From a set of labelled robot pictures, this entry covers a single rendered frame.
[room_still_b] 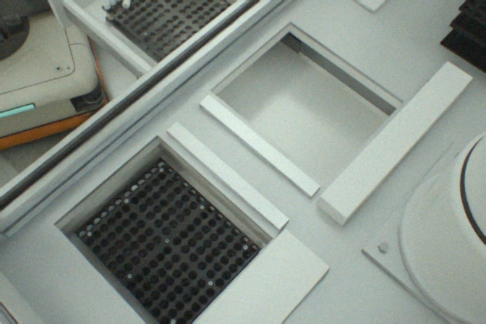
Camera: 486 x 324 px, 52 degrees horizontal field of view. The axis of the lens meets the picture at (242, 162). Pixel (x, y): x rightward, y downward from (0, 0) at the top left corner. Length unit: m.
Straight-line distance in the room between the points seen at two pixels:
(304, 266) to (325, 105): 0.37
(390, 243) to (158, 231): 0.34
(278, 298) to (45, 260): 0.32
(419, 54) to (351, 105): 0.15
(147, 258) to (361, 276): 0.31
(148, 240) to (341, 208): 0.29
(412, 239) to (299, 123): 0.33
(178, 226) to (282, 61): 0.41
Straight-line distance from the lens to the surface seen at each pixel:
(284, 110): 0.93
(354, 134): 0.93
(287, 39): 0.99
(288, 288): 0.68
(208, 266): 0.74
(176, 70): 0.79
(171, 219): 0.77
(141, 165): 0.88
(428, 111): 0.80
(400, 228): 0.72
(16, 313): 0.64
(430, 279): 0.69
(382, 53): 0.89
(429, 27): 0.95
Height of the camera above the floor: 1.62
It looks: 64 degrees down
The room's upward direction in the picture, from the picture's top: straight up
